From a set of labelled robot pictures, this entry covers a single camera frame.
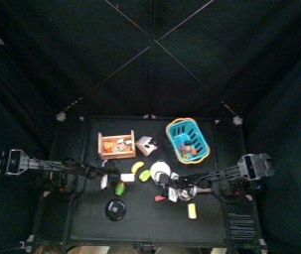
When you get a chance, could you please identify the white toy rice block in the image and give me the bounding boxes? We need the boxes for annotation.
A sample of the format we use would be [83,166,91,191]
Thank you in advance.
[119,173,136,184]

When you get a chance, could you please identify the wooden toolbox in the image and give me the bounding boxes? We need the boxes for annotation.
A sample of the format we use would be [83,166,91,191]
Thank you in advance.
[96,129,138,161]

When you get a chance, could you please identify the silver metal cup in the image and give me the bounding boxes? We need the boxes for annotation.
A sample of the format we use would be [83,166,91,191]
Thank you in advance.
[177,186,211,202]

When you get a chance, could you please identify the orange toy piece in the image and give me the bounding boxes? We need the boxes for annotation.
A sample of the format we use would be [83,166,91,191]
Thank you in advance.
[103,142,118,154]

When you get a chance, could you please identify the yellow toy butter block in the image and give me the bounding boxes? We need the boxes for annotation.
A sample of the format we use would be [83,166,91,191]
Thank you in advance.
[187,202,199,220]

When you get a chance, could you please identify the lime green toy food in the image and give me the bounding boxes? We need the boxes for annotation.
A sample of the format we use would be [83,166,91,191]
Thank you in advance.
[138,169,153,183]

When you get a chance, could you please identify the white toy piece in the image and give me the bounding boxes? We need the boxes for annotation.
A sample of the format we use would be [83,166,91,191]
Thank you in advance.
[115,138,134,149]

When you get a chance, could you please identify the yellow toy banana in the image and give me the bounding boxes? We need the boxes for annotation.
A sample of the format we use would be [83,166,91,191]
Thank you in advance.
[130,161,146,175]

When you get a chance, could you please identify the black round bowl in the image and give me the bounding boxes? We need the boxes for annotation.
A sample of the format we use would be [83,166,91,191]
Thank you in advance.
[103,198,127,222]

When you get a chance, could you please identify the wooden cube with holes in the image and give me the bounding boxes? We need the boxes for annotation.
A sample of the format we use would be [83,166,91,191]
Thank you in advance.
[134,135,159,157]

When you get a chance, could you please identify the teal basket with orange rim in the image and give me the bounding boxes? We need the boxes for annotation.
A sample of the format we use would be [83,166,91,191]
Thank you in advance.
[165,117,211,165]

